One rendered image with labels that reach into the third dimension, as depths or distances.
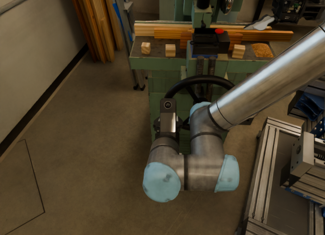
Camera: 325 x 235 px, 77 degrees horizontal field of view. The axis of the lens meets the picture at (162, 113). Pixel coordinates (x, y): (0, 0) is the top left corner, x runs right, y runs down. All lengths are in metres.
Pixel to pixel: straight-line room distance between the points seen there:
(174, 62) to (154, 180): 0.56
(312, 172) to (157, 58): 0.67
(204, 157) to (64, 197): 1.26
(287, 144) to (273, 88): 1.20
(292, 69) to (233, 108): 0.12
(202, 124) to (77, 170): 1.27
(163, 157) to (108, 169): 1.15
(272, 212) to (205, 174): 0.93
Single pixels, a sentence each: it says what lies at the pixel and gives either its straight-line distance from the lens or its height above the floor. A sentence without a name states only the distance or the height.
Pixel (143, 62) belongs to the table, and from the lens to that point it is 0.87.
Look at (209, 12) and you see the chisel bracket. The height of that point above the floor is 1.03.
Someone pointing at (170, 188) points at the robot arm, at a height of 0.98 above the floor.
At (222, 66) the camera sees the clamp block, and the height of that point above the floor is 0.94.
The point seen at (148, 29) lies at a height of 0.93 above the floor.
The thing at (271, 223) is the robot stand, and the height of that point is 0.21.
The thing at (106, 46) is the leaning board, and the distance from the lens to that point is 2.42.
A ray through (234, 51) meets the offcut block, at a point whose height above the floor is 0.93.
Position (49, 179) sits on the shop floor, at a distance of 1.69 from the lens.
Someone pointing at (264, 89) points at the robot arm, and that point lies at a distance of 0.43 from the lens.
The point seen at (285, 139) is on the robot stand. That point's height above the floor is 0.21.
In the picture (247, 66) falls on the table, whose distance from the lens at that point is 0.92.
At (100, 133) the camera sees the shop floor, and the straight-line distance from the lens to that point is 1.77.
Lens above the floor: 1.36
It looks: 48 degrees down
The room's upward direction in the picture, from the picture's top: straight up
